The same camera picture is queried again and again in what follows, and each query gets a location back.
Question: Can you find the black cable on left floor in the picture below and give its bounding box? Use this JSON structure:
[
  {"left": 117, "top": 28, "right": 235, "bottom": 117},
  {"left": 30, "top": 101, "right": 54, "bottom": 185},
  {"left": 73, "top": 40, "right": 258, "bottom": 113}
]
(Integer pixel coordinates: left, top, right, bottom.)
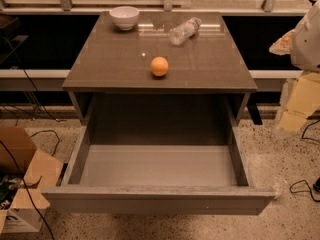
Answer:
[{"left": 0, "top": 33, "right": 62, "bottom": 240}]

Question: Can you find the black cable on right floor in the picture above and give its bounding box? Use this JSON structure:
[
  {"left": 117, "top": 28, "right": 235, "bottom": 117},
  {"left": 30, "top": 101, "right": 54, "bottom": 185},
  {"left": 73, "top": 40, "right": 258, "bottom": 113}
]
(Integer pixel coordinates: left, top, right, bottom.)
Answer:
[{"left": 289, "top": 118, "right": 320, "bottom": 203}]

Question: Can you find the open grey top drawer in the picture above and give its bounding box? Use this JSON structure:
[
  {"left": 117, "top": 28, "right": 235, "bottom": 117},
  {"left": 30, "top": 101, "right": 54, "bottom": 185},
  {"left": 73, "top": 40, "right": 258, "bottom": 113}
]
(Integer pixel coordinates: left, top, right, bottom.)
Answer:
[{"left": 42, "top": 94, "right": 275, "bottom": 215}]

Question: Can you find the brown cardboard box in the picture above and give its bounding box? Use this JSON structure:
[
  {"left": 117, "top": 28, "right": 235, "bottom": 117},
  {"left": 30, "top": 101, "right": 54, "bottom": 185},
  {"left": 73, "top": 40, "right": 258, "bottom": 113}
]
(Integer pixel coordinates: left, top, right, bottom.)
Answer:
[{"left": 0, "top": 126, "right": 63, "bottom": 234}]

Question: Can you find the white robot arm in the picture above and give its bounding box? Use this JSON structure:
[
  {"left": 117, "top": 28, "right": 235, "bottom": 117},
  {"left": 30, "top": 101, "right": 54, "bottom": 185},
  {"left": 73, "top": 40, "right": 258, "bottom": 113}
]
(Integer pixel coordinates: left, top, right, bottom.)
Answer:
[{"left": 269, "top": 1, "right": 320, "bottom": 133}]

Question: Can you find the orange fruit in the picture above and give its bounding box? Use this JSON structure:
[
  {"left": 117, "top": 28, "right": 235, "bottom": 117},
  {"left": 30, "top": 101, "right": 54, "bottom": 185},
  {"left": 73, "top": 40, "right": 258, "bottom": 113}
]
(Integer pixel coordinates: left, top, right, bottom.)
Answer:
[{"left": 151, "top": 57, "right": 169, "bottom": 77}]

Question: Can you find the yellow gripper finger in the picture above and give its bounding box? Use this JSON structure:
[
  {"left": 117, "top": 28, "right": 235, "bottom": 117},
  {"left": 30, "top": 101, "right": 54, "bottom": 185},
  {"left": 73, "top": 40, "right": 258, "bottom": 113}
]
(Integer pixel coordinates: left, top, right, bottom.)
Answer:
[
  {"left": 279, "top": 71, "right": 320, "bottom": 132},
  {"left": 269, "top": 29, "right": 295, "bottom": 56}
]

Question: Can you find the black cable on floor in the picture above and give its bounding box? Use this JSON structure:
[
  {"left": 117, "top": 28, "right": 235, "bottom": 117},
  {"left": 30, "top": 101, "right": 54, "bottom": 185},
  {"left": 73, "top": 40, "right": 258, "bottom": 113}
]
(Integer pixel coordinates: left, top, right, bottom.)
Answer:
[
  {"left": 0, "top": 33, "right": 62, "bottom": 240},
  {"left": 289, "top": 118, "right": 320, "bottom": 203}
]

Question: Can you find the grey cabinet with glossy top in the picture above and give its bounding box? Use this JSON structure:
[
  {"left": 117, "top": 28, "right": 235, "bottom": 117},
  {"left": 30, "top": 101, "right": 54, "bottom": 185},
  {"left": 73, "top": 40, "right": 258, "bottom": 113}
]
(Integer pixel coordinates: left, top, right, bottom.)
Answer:
[{"left": 63, "top": 11, "right": 257, "bottom": 118}]

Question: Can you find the white ceramic bowl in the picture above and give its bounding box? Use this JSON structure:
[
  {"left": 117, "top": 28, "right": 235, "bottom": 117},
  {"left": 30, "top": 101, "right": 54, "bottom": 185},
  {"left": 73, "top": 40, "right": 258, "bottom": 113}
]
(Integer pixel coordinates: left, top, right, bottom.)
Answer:
[{"left": 109, "top": 6, "right": 139, "bottom": 30}]

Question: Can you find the clear plastic water bottle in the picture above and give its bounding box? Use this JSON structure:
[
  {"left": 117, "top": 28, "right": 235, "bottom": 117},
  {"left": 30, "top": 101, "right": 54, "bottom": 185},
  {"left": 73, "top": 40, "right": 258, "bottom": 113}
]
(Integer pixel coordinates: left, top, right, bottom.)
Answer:
[{"left": 169, "top": 17, "right": 202, "bottom": 46}]

